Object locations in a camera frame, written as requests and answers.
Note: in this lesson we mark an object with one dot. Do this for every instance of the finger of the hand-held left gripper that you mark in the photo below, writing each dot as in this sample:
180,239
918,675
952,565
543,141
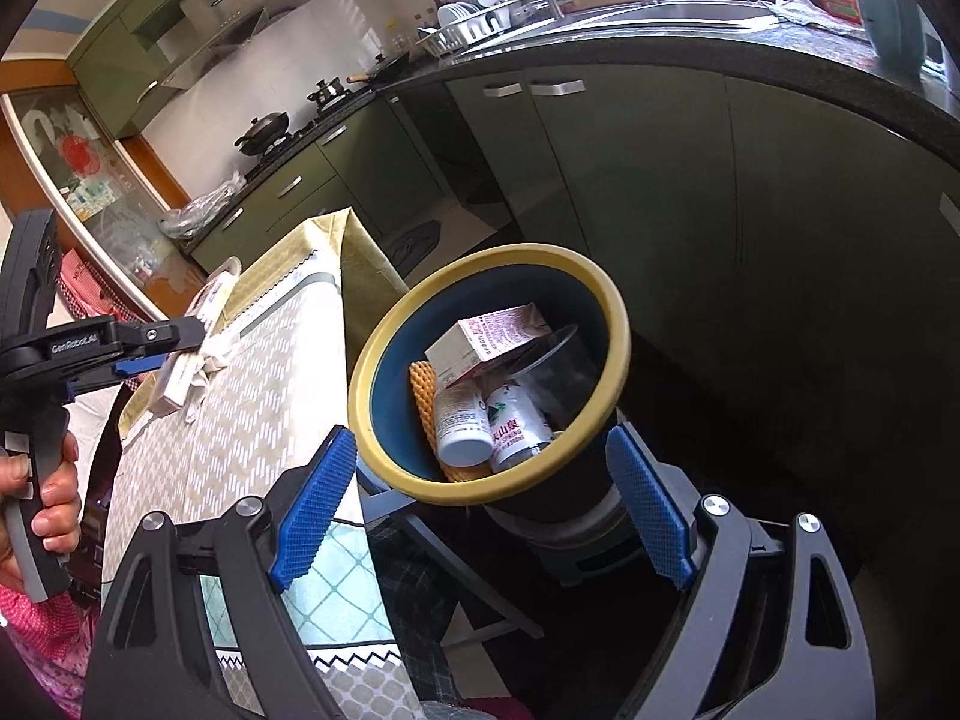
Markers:
154,334
127,369

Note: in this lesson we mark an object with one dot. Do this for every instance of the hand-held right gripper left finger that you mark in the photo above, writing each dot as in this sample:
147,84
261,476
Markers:
315,510

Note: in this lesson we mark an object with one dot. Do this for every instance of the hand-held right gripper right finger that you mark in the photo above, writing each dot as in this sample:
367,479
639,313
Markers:
649,510

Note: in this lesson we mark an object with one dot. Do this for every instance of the white paper towel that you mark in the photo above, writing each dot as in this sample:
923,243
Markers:
221,349

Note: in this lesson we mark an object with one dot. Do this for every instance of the blue bin with yellow rim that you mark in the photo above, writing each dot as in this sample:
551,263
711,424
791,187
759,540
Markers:
390,405

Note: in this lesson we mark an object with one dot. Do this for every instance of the clear plastic jar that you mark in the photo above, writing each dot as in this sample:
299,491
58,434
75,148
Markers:
577,382

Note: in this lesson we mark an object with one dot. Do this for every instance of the crushed water bottle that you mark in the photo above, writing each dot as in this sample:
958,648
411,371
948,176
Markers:
517,431

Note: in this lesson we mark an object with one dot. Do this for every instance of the orange foam net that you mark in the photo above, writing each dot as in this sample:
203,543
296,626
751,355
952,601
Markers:
422,390

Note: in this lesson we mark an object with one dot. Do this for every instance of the white pill bottle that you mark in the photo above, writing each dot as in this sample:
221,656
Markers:
461,420

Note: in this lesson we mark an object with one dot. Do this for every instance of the red and white milk carton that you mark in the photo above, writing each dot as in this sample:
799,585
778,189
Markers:
487,337

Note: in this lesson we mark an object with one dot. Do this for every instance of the person's left hand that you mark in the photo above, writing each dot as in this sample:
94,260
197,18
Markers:
56,502

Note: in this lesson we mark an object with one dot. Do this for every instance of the teal checked tablecloth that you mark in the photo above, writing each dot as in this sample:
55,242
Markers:
337,577

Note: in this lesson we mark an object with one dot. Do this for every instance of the pink checked cloth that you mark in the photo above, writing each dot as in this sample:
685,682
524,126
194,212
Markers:
97,289

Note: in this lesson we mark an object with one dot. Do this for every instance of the beige patterned tablecloth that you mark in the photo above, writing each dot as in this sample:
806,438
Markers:
255,405

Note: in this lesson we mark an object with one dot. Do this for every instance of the clear plastic bag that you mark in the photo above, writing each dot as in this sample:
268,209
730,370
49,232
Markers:
202,206

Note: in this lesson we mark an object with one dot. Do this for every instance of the glass door with red decal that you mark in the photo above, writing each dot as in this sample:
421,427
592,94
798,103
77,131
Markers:
82,157

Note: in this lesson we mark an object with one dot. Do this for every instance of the black wok with lid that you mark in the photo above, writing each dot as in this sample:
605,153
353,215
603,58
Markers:
262,131

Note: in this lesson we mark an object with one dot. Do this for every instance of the dark floor mat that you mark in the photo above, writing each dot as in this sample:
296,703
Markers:
416,247

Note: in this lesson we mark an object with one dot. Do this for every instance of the pink patterned clothing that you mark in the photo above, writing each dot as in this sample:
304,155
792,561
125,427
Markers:
52,637

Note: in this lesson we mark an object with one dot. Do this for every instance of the steel range hood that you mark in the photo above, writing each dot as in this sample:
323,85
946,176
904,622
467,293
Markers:
217,45

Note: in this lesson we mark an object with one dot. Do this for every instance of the green upper kitchen cabinets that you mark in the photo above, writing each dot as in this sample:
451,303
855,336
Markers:
135,37

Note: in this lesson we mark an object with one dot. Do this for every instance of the green kitchen cabinets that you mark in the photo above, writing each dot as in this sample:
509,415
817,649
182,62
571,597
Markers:
135,37
675,187

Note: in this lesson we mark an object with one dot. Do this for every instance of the small black pot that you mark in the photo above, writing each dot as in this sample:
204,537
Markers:
328,92

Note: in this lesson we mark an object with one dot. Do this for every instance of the green lower kitchen cabinets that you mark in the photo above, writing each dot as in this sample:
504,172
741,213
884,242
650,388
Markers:
675,187

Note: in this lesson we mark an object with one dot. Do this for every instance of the white dish rack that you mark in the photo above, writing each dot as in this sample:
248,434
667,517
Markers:
472,26

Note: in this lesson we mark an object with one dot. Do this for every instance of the patterned dish cloth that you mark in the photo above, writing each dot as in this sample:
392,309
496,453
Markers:
810,15

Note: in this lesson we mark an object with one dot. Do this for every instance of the grey-green container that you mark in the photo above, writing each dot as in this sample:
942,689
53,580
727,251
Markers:
896,15

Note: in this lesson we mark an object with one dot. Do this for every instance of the grey metal table frame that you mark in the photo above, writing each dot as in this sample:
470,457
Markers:
450,562

